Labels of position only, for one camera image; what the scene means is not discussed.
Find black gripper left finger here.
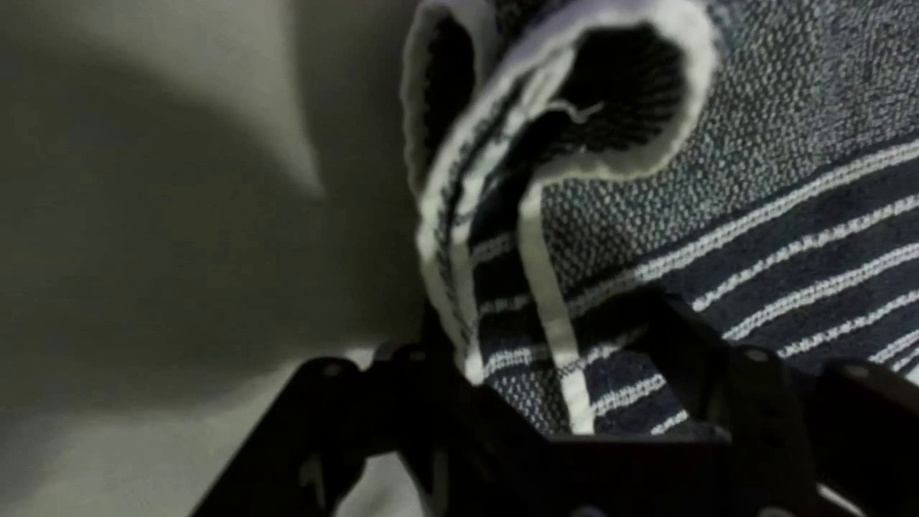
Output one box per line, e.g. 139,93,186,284
186,327,483,517

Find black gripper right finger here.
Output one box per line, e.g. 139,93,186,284
650,295,919,517

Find blue striped cloth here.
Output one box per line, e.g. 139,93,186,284
400,0,919,439

